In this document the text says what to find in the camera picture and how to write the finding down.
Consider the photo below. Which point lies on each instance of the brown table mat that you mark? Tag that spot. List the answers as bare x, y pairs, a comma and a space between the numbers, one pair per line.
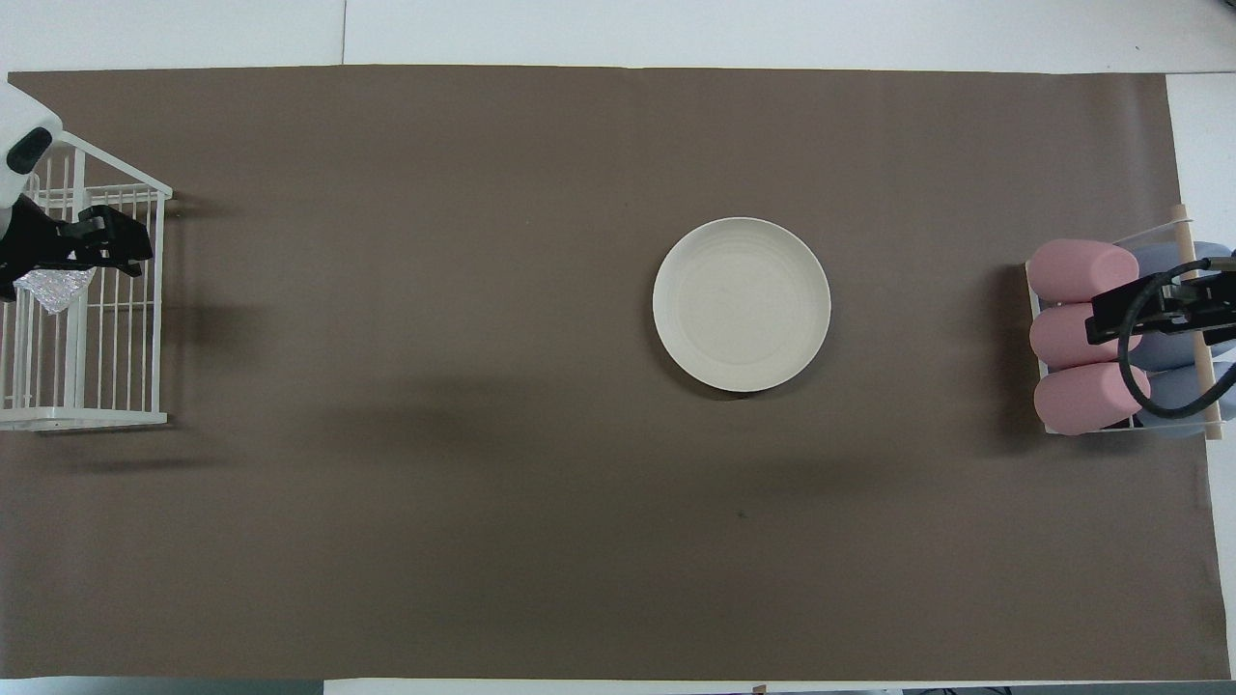
483, 483

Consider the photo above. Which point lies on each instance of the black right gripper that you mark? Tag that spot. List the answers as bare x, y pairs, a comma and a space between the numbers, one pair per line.
1207, 299

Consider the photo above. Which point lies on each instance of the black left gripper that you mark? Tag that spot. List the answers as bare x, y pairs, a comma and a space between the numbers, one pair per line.
29, 246

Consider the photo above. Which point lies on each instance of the pink plastic cup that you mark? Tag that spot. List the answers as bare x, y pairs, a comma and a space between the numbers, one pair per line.
1081, 270
1086, 401
1062, 338

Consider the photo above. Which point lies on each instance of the clear plastic wrapper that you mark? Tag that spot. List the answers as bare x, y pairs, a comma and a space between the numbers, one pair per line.
53, 288

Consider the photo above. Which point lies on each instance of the cream round plate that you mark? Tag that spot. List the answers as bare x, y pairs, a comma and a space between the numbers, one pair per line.
742, 304

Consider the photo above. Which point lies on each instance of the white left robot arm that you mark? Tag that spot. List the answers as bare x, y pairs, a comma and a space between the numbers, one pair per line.
19, 125

